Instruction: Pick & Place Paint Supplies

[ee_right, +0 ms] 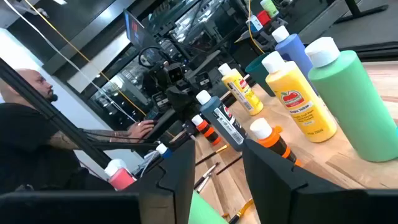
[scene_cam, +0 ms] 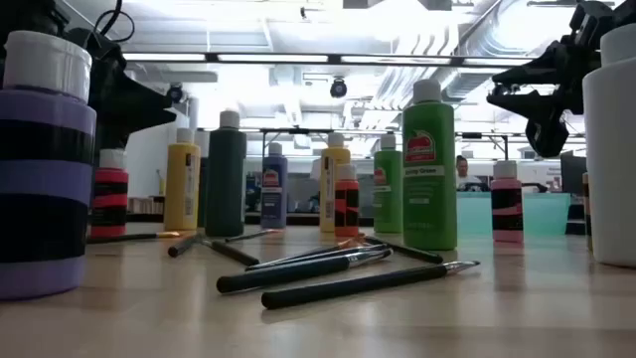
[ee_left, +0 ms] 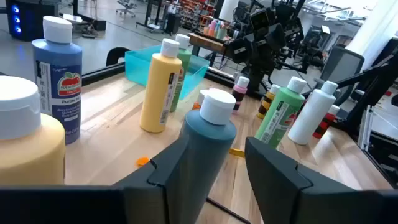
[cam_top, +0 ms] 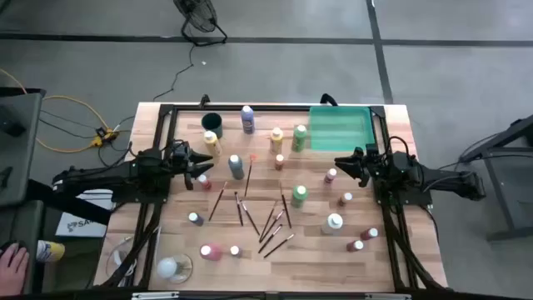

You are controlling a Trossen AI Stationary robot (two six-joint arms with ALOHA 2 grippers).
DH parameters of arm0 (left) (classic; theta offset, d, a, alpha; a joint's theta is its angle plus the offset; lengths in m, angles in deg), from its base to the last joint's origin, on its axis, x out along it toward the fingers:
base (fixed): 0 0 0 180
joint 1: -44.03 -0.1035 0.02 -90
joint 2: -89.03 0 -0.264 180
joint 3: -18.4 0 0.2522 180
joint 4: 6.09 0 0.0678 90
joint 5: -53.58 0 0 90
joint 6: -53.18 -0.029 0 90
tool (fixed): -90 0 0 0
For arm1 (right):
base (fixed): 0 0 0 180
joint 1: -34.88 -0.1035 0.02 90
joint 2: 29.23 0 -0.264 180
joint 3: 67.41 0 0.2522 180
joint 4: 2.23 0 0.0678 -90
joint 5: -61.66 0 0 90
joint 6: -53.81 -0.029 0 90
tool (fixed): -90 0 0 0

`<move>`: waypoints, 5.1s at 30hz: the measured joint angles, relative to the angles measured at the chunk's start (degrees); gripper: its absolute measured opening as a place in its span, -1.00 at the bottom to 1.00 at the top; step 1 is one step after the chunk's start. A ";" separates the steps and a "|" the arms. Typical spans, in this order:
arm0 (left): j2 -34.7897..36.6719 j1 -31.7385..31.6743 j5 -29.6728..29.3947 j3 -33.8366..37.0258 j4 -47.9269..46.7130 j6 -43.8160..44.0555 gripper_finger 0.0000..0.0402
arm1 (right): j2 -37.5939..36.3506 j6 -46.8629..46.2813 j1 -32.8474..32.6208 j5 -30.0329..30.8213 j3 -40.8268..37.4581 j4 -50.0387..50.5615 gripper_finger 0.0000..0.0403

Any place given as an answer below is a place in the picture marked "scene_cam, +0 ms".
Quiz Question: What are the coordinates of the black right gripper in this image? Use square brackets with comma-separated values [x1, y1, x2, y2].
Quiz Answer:
[486, 0, 636, 160]

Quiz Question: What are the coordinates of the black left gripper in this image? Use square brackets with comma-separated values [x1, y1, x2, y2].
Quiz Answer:
[64, 27, 179, 151]

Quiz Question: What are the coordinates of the yellow paint bottle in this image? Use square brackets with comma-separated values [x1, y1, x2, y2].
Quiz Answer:
[163, 127, 203, 233]
[318, 131, 352, 234]

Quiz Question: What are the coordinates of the small red black striped bottle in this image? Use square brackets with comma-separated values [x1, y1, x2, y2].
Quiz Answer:
[89, 147, 130, 240]

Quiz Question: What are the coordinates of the white paint bottle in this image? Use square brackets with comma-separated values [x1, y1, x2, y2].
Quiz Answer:
[580, 22, 636, 269]

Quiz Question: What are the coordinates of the dark green paint bottle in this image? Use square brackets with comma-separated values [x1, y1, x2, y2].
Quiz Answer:
[205, 109, 248, 239]

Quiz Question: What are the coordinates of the small pink black striped bottle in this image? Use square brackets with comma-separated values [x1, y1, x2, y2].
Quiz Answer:
[490, 160, 525, 245]

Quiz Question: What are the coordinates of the gold ferrule paint brush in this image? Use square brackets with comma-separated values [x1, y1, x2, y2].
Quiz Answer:
[86, 230, 183, 246]

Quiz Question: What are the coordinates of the small purple black striped bottle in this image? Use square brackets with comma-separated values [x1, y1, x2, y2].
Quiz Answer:
[0, 29, 98, 302]

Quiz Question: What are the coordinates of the blue paint bottle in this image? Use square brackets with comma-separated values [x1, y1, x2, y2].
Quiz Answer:
[260, 141, 289, 231]

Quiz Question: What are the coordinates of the small orange black striped bottle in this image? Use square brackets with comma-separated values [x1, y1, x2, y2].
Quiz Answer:
[334, 163, 361, 239]

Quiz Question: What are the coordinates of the black paint brush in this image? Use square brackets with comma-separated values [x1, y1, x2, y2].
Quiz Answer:
[245, 243, 390, 272]
[245, 238, 355, 272]
[167, 234, 204, 259]
[216, 248, 395, 294]
[358, 234, 445, 266]
[260, 259, 482, 310]
[200, 239, 261, 268]

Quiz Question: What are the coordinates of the orange fan paint brush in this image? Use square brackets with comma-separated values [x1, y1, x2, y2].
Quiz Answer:
[225, 228, 283, 245]

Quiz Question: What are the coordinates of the black computer monitor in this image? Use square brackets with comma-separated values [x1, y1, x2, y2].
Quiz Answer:
[559, 149, 588, 197]

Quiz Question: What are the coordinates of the wooden crate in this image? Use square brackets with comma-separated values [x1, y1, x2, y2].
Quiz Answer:
[126, 196, 166, 216]

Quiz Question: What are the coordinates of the person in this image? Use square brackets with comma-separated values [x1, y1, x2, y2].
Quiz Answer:
[454, 154, 484, 193]

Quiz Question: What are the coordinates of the teal plastic bin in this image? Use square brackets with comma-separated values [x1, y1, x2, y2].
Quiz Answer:
[455, 191, 572, 238]

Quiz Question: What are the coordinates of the black overhead webcam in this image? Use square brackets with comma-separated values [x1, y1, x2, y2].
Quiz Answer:
[329, 76, 349, 99]

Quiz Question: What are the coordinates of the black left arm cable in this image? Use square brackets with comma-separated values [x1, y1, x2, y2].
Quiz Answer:
[91, 0, 137, 46]

